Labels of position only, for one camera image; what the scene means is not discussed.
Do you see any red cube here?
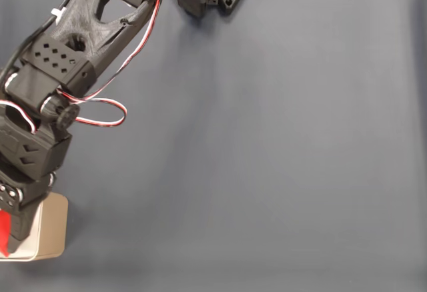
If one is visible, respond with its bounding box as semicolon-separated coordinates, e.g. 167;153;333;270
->
0;209;13;258

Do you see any beige box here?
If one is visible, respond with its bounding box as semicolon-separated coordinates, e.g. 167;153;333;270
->
11;191;69;262

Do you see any grey table mat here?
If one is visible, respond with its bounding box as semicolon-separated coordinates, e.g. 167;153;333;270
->
0;0;427;292

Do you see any red white black servo wire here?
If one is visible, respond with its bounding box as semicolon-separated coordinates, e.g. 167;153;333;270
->
55;0;163;128
0;73;38;135

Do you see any black camera cable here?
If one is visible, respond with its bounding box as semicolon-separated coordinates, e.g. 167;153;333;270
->
0;0;89;77

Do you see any white cable tie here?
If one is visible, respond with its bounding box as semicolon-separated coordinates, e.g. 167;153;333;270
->
51;7;67;23

